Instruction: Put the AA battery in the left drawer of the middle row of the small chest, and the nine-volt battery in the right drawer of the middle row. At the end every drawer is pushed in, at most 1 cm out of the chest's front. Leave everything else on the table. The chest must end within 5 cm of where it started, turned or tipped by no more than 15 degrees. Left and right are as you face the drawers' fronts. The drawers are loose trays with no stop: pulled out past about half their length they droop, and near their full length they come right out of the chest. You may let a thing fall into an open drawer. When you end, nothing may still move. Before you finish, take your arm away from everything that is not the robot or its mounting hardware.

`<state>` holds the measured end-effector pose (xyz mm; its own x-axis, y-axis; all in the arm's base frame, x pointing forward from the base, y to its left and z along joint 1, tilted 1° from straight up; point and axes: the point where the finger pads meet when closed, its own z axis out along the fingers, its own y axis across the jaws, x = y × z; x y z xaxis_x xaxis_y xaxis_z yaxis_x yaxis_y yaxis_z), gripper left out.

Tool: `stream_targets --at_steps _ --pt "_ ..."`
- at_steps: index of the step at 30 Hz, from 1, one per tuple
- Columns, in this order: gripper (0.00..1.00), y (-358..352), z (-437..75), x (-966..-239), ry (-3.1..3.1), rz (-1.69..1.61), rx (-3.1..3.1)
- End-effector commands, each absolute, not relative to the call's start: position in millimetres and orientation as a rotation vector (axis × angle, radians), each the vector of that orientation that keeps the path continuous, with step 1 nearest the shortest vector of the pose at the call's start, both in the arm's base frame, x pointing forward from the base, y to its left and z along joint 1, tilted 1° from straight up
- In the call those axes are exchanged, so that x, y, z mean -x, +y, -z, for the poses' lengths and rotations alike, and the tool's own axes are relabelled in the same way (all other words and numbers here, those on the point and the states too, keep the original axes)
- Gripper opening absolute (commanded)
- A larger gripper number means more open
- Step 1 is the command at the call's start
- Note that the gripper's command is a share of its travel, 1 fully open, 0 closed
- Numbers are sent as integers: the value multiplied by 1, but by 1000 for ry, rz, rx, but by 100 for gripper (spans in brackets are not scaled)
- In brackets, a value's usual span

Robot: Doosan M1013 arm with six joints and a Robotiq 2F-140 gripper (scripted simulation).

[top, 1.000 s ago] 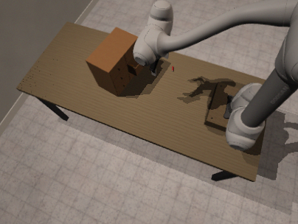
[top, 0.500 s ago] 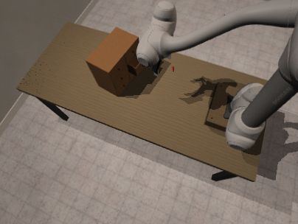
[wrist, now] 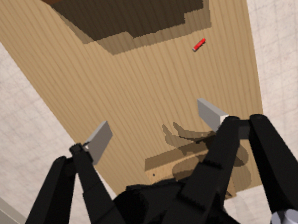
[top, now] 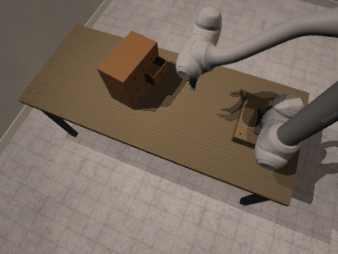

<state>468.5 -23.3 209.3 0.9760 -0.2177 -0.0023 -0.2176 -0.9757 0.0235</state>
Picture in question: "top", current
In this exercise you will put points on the small brown chest of drawers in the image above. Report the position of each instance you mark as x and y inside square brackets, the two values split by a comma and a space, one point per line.
[122, 61]

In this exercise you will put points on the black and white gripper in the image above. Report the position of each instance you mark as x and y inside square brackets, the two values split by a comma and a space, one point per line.
[193, 84]

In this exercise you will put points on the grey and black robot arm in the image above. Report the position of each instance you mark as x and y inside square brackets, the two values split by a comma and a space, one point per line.
[276, 143]

